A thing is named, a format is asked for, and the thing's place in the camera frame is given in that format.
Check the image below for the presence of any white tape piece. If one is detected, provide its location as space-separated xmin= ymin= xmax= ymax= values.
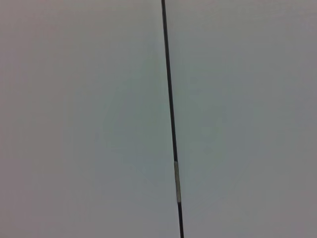
xmin=173 ymin=161 xmax=182 ymax=203

